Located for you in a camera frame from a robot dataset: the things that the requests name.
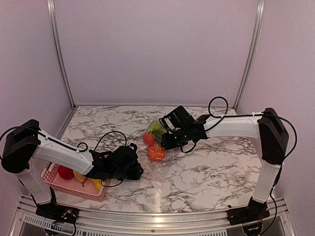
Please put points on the red fake apple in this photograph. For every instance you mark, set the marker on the red fake apple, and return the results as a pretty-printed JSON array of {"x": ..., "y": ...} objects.
[{"x": 65, "y": 173}]

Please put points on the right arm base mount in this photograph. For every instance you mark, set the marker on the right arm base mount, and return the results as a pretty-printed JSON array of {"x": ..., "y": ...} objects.
[{"x": 245, "y": 215}]

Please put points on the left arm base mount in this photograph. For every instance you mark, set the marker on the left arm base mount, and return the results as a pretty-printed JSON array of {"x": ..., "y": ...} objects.
[{"x": 58, "y": 213}]

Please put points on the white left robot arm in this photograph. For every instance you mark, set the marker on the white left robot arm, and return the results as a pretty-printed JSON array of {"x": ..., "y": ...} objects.
[{"x": 27, "y": 141}]

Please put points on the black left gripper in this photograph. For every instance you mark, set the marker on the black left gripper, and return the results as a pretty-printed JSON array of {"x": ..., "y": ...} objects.
[{"x": 136, "y": 175}]

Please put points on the beige fake bread ball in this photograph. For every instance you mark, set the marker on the beige fake bread ball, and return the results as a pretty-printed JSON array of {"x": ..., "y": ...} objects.
[{"x": 81, "y": 178}]

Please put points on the right aluminium frame post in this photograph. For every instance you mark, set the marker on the right aluminium frame post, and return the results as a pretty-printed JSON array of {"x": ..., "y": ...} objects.
[{"x": 252, "y": 50}]

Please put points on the clear zip top bag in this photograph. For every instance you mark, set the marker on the clear zip top bag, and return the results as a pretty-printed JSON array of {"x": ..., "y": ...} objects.
[{"x": 157, "y": 171}]

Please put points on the yellow fake lemon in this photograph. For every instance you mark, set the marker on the yellow fake lemon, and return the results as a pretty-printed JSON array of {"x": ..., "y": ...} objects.
[{"x": 97, "y": 183}]

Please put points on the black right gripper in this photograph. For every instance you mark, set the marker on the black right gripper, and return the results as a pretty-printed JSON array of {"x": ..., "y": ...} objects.
[{"x": 168, "y": 142}]

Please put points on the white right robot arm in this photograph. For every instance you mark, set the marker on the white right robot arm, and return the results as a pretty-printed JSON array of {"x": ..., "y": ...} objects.
[{"x": 267, "y": 127}]

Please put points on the pink perforated plastic basket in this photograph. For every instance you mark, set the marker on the pink perforated plastic basket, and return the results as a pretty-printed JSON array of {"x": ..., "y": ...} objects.
[{"x": 86, "y": 190}]

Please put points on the aluminium frame post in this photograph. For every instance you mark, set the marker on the aluminium frame post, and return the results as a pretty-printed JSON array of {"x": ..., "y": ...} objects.
[
  {"x": 58, "y": 50},
  {"x": 252, "y": 50}
]

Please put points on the red orange fake tomato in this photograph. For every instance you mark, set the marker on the red orange fake tomato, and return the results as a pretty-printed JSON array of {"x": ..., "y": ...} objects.
[{"x": 149, "y": 139}]

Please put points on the orange fake fruit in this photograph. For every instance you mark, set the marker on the orange fake fruit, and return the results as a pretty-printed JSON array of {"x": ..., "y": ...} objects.
[{"x": 156, "y": 153}]

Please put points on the left aluminium frame post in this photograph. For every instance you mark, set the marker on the left aluminium frame post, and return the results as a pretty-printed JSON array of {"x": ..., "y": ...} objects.
[{"x": 58, "y": 50}]

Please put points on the front aluminium rail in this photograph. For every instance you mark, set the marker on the front aluminium rail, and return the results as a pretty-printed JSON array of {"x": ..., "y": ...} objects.
[{"x": 93, "y": 222}]

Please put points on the light green fake pear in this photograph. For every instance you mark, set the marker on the light green fake pear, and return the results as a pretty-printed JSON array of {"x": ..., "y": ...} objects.
[{"x": 154, "y": 125}]

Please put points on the dark green fake avocado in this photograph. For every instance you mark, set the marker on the dark green fake avocado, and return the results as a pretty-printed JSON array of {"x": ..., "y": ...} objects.
[{"x": 158, "y": 133}]

